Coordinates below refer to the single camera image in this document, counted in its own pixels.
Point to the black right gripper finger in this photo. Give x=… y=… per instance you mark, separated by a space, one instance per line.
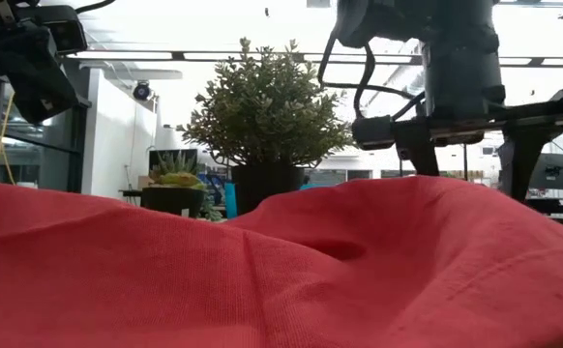
x=419 y=145
x=521 y=150

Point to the bushy plant in black pot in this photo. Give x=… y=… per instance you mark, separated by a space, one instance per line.
x=262 y=111

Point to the red cloth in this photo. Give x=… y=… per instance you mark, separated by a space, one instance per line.
x=214 y=290

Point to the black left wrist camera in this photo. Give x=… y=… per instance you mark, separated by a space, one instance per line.
x=61 y=29

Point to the round black ceiling camera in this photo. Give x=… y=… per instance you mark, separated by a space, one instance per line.
x=141 y=91

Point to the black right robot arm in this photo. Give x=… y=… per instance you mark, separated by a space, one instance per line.
x=407 y=19

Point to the black window frame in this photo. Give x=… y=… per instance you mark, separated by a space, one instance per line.
x=76 y=145

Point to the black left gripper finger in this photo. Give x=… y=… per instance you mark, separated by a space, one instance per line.
x=35 y=58
x=30 y=101

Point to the black background desk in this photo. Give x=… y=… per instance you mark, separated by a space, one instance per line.
x=552 y=205

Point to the small black monitor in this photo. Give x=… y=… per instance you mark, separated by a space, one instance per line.
x=158 y=157

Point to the potted succulent plant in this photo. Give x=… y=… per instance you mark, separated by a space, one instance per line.
x=172 y=198

